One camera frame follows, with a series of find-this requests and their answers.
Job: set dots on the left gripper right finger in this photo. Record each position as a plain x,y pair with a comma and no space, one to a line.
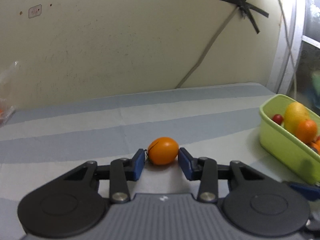
250,200

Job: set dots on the plastic bag of fruit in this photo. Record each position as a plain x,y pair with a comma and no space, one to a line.
7,108

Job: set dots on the large orange mandarin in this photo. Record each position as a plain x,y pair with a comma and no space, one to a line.
306,131

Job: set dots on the large yellow citrus fruit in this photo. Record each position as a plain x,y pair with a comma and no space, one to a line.
295,114

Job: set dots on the black tape cross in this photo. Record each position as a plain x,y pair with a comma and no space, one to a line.
246,8

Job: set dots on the orange tomato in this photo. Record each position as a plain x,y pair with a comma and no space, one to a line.
163,151

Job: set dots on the green plastic basin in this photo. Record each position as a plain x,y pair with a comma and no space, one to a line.
283,145

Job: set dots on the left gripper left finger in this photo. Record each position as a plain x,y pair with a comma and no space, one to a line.
77,201

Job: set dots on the red tomato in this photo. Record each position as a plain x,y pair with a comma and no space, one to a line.
278,119

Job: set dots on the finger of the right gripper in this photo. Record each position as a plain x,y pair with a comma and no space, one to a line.
310,192

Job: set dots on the wall socket plate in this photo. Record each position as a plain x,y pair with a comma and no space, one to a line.
35,11

